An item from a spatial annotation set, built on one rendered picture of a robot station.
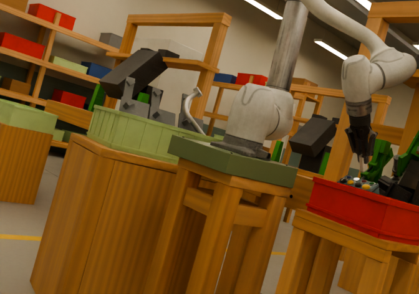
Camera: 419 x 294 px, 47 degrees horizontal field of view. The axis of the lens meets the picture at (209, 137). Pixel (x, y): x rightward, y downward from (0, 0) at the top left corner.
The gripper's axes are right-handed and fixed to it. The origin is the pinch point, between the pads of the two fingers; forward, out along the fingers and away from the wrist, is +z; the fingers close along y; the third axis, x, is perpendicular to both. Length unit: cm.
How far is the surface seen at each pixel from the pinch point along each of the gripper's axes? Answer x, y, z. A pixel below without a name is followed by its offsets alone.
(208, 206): -55, -27, -1
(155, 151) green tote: -40, -82, -5
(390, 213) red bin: -31.9, 30.0, -5.2
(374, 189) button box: 2.1, 2.5, 11.9
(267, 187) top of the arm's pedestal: -34.7, -17.1, -1.9
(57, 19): 156, -635, -22
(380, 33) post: 98, -51, -23
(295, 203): -10.1, -28.3, 21.9
